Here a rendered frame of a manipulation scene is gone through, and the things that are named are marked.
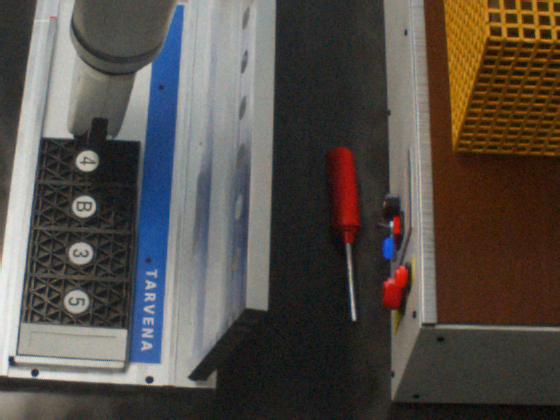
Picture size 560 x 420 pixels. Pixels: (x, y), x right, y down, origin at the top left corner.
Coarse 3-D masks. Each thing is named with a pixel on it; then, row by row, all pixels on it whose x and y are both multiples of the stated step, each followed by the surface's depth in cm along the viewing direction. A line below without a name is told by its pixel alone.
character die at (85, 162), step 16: (48, 144) 130; (64, 144) 129; (80, 144) 130; (112, 144) 129; (128, 144) 129; (48, 160) 129; (64, 160) 129; (80, 160) 128; (96, 160) 128; (112, 160) 128; (128, 160) 129; (48, 176) 128; (64, 176) 128; (80, 176) 128; (96, 176) 128; (112, 176) 128; (128, 176) 128
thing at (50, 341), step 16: (32, 336) 120; (48, 336) 120; (64, 336) 120; (80, 336) 120; (96, 336) 120; (112, 336) 120; (32, 352) 119; (48, 352) 119; (64, 352) 119; (80, 352) 119; (96, 352) 119; (112, 352) 119
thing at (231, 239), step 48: (240, 0) 127; (240, 48) 123; (240, 96) 120; (240, 144) 117; (240, 192) 114; (240, 240) 111; (192, 288) 120; (240, 288) 109; (192, 336) 117; (240, 336) 107
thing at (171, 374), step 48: (48, 0) 139; (192, 0) 139; (192, 48) 136; (48, 96) 133; (192, 96) 133; (192, 144) 131; (192, 192) 128; (192, 240) 126; (0, 288) 123; (0, 336) 121; (48, 384) 120; (96, 384) 119; (144, 384) 119; (192, 384) 119
